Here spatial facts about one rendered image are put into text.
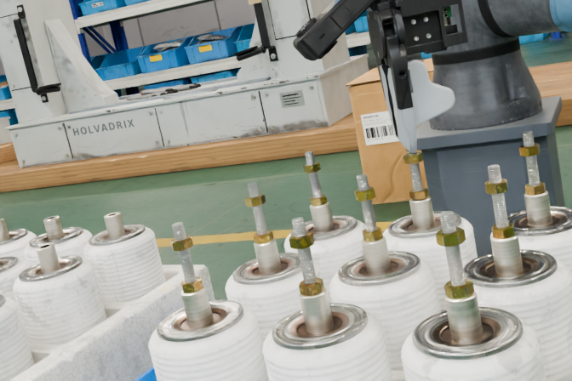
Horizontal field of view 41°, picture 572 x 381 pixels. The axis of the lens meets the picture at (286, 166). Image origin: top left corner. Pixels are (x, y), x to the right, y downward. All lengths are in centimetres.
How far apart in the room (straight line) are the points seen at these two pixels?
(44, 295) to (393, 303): 44
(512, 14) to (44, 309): 65
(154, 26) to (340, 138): 804
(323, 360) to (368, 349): 4
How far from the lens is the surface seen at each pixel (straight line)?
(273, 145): 268
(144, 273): 102
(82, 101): 338
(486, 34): 102
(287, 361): 58
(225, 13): 994
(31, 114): 344
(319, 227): 85
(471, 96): 101
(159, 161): 293
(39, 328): 95
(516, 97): 104
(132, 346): 97
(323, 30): 73
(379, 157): 184
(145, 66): 616
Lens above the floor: 49
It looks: 11 degrees down
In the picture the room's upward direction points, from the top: 12 degrees counter-clockwise
